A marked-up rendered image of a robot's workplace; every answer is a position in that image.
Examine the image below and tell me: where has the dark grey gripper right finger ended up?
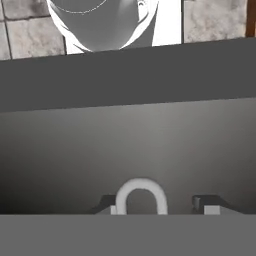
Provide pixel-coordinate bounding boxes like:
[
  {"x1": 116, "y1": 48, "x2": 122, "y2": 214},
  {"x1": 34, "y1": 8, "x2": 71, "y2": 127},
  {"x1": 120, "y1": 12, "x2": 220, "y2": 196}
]
[{"x1": 191, "y1": 194, "x2": 248, "y2": 215}]

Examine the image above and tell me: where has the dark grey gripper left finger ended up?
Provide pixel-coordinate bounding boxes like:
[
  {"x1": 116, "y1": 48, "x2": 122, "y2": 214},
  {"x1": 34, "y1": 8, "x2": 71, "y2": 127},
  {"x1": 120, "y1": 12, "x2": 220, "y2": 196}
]
[{"x1": 89, "y1": 194, "x2": 118, "y2": 215}]

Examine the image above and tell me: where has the white and grey round object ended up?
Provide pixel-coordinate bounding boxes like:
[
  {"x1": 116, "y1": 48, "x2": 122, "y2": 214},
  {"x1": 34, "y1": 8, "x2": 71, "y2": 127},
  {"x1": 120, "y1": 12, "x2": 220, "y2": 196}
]
[{"x1": 45, "y1": 0, "x2": 183, "y2": 55}]

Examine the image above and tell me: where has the brown wooden cupboard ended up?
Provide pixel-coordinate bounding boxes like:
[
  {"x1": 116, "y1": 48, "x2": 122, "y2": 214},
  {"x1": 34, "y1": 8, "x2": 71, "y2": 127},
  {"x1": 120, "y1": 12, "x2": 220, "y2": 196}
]
[{"x1": 245, "y1": 0, "x2": 256, "y2": 38}]

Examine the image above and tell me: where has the white arched handle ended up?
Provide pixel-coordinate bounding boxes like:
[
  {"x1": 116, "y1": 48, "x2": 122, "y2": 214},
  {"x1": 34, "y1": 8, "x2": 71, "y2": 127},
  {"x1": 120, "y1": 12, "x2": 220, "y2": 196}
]
[{"x1": 114, "y1": 177, "x2": 169, "y2": 215}]

